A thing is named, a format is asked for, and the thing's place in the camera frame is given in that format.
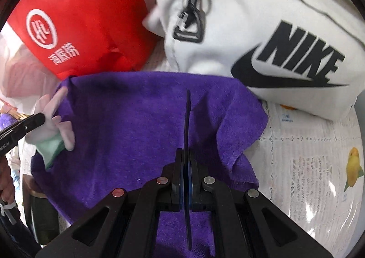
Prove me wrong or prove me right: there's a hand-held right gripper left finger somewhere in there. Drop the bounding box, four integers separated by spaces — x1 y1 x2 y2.
34 148 185 258

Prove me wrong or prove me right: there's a purple towel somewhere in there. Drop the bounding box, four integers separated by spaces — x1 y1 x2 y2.
31 71 269 258

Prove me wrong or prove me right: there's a thin black plate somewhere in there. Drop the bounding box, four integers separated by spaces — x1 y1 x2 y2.
184 89 195 250

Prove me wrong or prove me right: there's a red paper bag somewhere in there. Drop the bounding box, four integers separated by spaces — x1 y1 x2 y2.
6 0 160 80

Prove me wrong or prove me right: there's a beige waist bag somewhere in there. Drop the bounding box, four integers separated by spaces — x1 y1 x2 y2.
142 0 365 122

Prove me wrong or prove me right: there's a white plastic bag red logo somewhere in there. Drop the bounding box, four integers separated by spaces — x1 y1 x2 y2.
0 26 69 105

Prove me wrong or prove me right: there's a person's left hand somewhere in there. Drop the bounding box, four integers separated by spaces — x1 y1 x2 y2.
0 155 15 204

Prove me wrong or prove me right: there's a fruit print tablecloth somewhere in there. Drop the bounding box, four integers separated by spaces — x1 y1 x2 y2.
0 44 365 236

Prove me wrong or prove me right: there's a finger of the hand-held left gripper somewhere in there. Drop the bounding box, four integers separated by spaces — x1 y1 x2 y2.
0 112 47 142

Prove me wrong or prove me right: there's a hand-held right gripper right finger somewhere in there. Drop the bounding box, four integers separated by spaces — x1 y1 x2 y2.
190 150 335 258

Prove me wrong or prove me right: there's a purple plush toy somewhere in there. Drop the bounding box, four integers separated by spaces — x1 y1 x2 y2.
0 113 14 132

